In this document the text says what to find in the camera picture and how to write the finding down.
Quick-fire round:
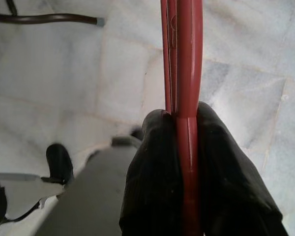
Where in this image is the pink red plastic hanger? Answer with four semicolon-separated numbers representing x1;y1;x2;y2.
159;0;205;236

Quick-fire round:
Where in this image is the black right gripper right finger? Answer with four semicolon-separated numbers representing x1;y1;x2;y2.
195;101;290;236

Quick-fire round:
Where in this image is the marble table with red edge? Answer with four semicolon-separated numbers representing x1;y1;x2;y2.
0;0;105;27

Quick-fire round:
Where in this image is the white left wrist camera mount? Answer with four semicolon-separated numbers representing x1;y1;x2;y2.
0;172;66;221

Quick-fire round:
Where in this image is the silver metal clothes rack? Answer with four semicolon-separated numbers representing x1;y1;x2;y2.
33;136;148;236

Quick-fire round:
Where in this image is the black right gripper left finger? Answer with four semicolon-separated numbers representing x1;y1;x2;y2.
118;108;187;236

